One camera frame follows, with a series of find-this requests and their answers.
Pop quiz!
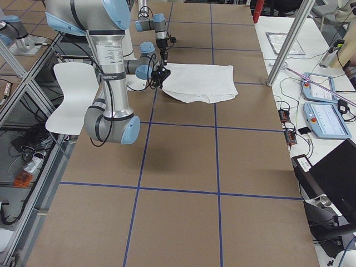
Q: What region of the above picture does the white plastic chair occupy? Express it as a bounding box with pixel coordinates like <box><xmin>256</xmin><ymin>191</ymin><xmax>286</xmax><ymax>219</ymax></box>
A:
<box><xmin>46</xmin><ymin>62</ymin><xmax>99</xmax><ymax>135</ymax></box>

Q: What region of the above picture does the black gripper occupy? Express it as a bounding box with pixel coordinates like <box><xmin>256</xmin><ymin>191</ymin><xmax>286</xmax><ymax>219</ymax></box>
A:
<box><xmin>158</xmin><ymin>44</ymin><xmax>168</xmax><ymax>66</ymax></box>
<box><xmin>151</xmin><ymin>66</ymin><xmax>171</xmax><ymax>88</ymax></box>

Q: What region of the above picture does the black laptop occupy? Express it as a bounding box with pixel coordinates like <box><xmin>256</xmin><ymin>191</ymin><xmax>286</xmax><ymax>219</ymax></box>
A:
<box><xmin>291</xmin><ymin>139</ymin><xmax>355</xmax><ymax>221</ymax></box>

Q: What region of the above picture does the reacher grabber stick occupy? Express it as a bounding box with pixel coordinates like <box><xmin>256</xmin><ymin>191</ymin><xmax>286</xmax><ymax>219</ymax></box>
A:
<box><xmin>269</xmin><ymin>61</ymin><xmax>356</xmax><ymax>105</ymax></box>

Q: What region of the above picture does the red cylinder object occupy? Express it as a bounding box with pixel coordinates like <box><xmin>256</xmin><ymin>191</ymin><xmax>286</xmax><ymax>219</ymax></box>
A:
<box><xmin>253</xmin><ymin>0</ymin><xmax>265</xmax><ymax>23</ymax></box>

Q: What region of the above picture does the aluminium frame post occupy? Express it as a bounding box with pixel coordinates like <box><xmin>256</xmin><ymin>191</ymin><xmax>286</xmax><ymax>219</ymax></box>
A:
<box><xmin>266</xmin><ymin>0</ymin><xmax>315</xmax><ymax>87</ymax></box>

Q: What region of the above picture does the blue teach pendant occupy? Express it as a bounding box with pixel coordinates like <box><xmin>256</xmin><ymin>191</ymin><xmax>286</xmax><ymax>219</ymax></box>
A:
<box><xmin>301</xmin><ymin>72</ymin><xmax>338</xmax><ymax>103</ymax></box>
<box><xmin>303</xmin><ymin>102</ymin><xmax>352</xmax><ymax>140</ymax></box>

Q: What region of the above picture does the white long-sleeve printed shirt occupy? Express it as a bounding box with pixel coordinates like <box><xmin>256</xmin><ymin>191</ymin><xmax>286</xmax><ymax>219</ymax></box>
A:
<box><xmin>162</xmin><ymin>63</ymin><xmax>238</xmax><ymax>103</ymax></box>

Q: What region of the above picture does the clear plastic bag black edge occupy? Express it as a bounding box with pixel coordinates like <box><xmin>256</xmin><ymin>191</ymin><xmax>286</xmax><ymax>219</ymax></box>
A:
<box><xmin>265</xmin><ymin>32</ymin><xmax>305</xmax><ymax>56</ymax></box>

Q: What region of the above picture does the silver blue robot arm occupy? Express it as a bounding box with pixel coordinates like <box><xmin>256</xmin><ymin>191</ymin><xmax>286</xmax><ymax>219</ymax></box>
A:
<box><xmin>135</xmin><ymin>1</ymin><xmax>169</xmax><ymax>66</ymax></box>
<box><xmin>46</xmin><ymin>1</ymin><xmax>174</xmax><ymax>145</ymax></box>

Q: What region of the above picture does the blue teach pendant near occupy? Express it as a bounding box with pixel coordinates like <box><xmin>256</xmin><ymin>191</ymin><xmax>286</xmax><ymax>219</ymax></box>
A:
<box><xmin>303</xmin><ymin>102</ymin><xmax>352</xmax><ymax>140</ymax></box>

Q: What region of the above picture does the blue teach pendant far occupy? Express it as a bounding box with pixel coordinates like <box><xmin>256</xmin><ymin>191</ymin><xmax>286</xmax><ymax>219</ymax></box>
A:
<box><xmin>301</xmin><ymin>72</ymin><xmax>338</xmax><ymax>103</ymax></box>

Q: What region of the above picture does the orange black adapter box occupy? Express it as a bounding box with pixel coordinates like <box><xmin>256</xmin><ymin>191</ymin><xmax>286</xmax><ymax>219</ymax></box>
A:
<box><xmin>284</xmin><ymin>129</ymin><xmax>297</xmax><ymax>146</ymax></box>
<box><xmin>278</xmin><ymin>109</ymin><xmax>291</xmax><ymax>123</ymax></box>

